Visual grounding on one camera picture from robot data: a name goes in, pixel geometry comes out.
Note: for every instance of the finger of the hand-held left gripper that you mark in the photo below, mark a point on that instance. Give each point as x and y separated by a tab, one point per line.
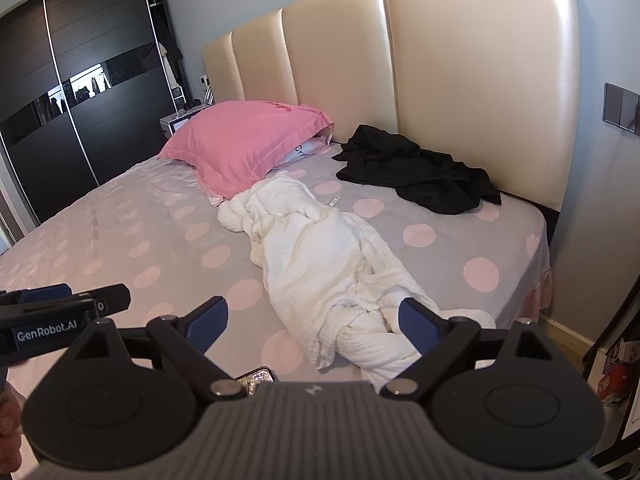
112	300
45	292

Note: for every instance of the white textured garment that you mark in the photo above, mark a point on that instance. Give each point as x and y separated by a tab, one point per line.
320	260

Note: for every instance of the red printed box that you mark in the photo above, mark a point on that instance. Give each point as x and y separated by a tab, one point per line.
617	377

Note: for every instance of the black sliding door wardrobe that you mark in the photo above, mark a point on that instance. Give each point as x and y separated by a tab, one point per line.
100	110

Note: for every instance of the white nightstand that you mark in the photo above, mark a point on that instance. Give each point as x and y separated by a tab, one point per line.
172	122

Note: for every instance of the white step ladder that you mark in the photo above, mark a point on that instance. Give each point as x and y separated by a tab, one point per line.
178	96

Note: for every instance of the pink pillow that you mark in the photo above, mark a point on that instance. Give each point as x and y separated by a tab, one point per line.
240	140

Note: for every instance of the small white tag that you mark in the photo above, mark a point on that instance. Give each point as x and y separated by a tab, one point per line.
334	202

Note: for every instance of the white printed pillow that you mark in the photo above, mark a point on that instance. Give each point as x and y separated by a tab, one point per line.
306	150

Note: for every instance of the smartphone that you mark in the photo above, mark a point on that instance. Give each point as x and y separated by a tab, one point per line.
255	376

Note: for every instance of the black crumpled garment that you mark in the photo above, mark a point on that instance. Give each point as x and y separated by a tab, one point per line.
400	165

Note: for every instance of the cream padded headboard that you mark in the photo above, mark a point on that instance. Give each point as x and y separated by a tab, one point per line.
450	60

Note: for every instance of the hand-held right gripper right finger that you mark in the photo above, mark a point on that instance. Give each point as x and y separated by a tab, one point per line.
417	325

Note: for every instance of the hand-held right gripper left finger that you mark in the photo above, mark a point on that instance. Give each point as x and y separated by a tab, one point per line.
207	322

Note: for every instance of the bed with polka dot sheet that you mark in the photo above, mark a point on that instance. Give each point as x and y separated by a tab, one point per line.
150	220

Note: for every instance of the grey wall switch panel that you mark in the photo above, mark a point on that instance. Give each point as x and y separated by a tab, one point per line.
620	107

